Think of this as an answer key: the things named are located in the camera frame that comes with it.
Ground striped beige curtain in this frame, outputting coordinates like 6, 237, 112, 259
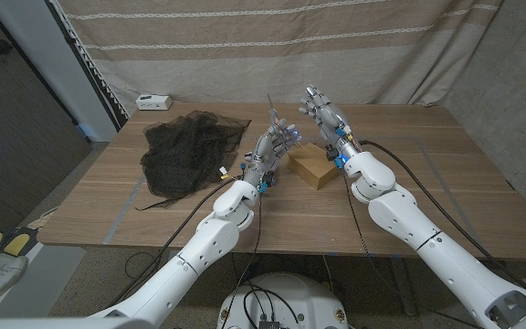
57, 0, 504, 118

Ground thin braided arm cable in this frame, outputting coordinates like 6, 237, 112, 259
221, 191, 263, 329
341, 168, 474, 329

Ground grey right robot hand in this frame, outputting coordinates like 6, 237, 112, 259
298, 85, 363, 169

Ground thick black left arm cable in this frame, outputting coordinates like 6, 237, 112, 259
107, 176, 240, 308

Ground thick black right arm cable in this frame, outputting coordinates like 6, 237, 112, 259
358, 140, 526, 293

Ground thin braided left arm cable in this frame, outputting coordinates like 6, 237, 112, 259
221, 191, 263, 329

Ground black torso cable loop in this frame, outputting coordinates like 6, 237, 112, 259
243, 281, 301, 326

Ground grey table leg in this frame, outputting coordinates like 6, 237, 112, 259
388, 256, 417, 317

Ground black mesh netting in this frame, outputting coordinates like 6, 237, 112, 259
135, 109, 252, 211

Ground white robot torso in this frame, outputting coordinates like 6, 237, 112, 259
216, 271, 349, 329

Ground grey orange-handled scissors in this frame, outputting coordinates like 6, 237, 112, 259
266, 93, 289, 138

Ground brown paper bag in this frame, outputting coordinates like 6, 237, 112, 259
286, 142, 340, 191

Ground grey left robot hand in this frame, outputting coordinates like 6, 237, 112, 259
239, 117, 301, 193

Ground thin braided right arm cable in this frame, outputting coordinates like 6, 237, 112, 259
341, 168, 474, 329

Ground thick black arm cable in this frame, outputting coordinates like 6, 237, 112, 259
358, 140, 526, 293
107, 176, 240, 308

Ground black curtain frame bar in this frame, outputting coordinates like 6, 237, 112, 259
46, 0, 130, 132

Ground white power strip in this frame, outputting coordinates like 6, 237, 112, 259
135, 93, 174, 111

